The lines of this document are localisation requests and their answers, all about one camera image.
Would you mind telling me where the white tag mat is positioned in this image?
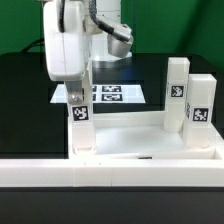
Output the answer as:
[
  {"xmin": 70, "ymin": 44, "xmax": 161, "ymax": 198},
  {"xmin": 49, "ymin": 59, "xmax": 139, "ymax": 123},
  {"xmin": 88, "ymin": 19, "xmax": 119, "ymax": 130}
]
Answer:
[{"xmin": 50, "ymin": 84, "xmax": 146, "ymax": 104}]

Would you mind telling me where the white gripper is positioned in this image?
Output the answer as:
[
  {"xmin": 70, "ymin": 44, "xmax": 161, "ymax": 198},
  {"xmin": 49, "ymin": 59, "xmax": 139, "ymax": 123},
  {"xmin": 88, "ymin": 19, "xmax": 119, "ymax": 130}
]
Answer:
[{"xmin": 43, "ymin": 0, "xmax": 88, "ymax": 104}]

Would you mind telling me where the white desk top tray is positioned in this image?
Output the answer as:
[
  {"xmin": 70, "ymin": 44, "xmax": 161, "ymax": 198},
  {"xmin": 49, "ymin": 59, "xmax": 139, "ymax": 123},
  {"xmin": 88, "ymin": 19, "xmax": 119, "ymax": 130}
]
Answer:
[{"xmin": 68, "ymin": 111, "xmax": 224, "ymax": 160}]

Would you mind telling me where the white front fence bar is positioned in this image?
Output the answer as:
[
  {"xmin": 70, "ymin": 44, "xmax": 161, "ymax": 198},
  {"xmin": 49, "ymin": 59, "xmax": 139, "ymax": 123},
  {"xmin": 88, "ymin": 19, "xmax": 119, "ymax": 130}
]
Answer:
[{"xmin": 0, "ymin": 159, "xmax": 224, "ymax": 187}]

